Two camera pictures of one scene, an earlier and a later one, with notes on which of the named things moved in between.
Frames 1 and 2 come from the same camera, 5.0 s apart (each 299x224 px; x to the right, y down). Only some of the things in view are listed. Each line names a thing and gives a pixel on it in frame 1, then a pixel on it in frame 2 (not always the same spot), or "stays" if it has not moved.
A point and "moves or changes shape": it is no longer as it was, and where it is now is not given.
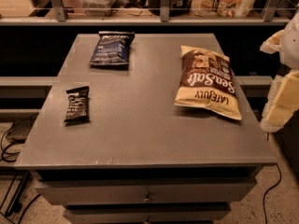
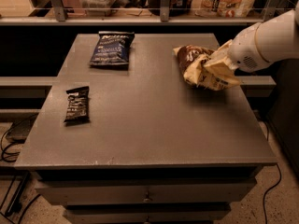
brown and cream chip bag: (206, 81) moves or changes shape
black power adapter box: (20, 131) stays
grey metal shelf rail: (62, 19) stays
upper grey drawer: (123, 191) stays
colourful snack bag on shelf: (225, 1) stays
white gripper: (291, 44) to (245, 51)
